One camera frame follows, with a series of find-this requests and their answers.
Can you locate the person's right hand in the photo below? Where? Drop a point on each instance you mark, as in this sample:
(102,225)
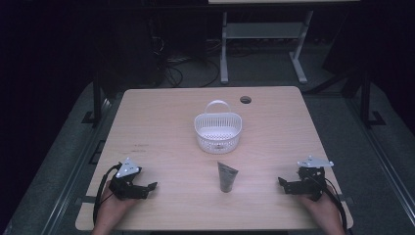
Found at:
(321,210)

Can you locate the grey squeeze tube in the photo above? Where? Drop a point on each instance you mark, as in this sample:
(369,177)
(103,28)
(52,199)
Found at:
(226,178)

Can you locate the person's left hand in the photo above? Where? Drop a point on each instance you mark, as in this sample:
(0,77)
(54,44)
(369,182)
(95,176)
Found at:
(111,209)

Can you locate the dark round table grommet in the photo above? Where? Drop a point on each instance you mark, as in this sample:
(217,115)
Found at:
(245,99)

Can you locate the white plastic basket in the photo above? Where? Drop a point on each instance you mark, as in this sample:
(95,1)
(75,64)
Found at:
(218,132)

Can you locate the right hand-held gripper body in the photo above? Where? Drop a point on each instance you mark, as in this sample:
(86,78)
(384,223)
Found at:
(310,182)

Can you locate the white metal desk frame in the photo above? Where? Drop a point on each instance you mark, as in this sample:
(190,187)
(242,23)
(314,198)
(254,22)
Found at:
(264,31)

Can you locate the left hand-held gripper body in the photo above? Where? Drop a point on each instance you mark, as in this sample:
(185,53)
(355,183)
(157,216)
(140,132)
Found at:
(125,187)

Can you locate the black metal stand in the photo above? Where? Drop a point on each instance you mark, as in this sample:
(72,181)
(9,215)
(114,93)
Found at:
(366,98)
(97,98)

